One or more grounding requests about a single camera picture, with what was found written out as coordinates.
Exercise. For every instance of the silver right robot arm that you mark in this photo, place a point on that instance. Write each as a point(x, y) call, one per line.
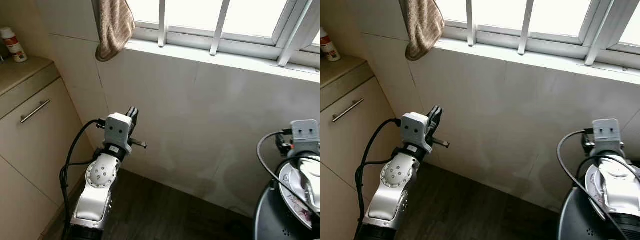
point(617, 190)
point(312, 182)

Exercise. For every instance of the brown hanging towel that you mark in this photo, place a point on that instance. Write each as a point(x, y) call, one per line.
point(424, 27)
point(115, 27)

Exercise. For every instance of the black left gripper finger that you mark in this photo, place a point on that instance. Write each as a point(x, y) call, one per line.
point(436, 117)
point(133, 117)

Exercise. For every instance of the white barred window frame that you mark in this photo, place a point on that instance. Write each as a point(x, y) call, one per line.
point(530, 42)
point(225, 40)

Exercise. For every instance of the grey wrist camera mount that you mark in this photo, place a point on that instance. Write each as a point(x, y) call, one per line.
point(414, 129)
point(606, 134)
point(305, 134)
point(117, 130)

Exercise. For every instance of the beige kitchen cabinet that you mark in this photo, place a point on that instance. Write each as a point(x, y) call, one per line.
point(30, 160)
point(340, 165)

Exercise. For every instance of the white bottle red label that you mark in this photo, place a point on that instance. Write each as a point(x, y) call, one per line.
point(330, 49)
point(14, 47)

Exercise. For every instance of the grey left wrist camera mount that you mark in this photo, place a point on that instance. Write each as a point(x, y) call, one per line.
point(117, 130)
point(414, 129)

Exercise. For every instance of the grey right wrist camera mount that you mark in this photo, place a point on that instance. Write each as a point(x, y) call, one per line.
point(606, 134)
point(305, 134)

